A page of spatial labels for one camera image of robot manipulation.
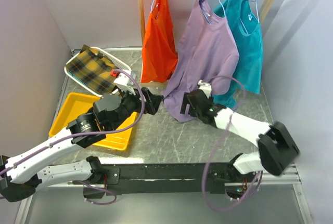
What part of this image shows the white perforated basket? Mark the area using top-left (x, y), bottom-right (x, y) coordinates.
top-left (64, 46), bottom-right (133, 97)

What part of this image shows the purple t-shirt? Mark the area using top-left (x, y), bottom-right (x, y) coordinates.
top-left (163, 0), bottom-right (239, 123)

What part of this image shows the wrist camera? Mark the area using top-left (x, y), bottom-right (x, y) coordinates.
top-left (197, 80), bottom-right (212, 98)
top-left (110, 69), bottom-right (135, 95)

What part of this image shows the blue hanger under teal shirt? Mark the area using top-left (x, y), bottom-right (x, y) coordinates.
top-left (240, 0), bottom-right (260, 35)

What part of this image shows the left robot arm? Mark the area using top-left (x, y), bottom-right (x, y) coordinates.
top-left (1, 87), bottom-right (163, 202)

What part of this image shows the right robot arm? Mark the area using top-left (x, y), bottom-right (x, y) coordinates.
top-left (180, 89), bottom-right (300, 182)

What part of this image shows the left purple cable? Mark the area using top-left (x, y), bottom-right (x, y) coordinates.
top-left (0, 69), bottom-right (145, 206)

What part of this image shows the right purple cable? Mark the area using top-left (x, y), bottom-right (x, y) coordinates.
top-left (201, 75), bottom-right (263, 212)

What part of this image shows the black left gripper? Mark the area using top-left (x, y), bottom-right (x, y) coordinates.
top-left (108, 85), bottom-right (163, 131)

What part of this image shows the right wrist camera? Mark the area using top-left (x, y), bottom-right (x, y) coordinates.
top-left (197, 80), bottom-right (212, 98)

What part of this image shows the teal t-shirt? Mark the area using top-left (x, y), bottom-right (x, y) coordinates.
top-left (213, 0), bottom-right (263, 108)

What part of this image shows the orange t-shirt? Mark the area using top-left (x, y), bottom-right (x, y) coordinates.
top-left (141, 0), bottom-right (178, 83)

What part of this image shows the yellow plastic tray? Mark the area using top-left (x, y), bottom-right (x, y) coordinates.
top-left (48, 92), bottom-right (133, 151)

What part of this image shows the purple cable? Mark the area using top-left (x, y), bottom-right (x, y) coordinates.
top-left (201, 75), bottom-right (263, 212)
top-left (0, 69), bottom-right (145, 206)

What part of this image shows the yellow plaid cloth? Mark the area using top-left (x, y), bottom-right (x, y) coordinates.
top-left (65, 44), bottom-right (120, 96)

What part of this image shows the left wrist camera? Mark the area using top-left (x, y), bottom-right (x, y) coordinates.
top-left (110, 69), bottom-right (135, 95)

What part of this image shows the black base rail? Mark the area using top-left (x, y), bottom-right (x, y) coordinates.
top-left (72, 155), bottom-right (263, 201)

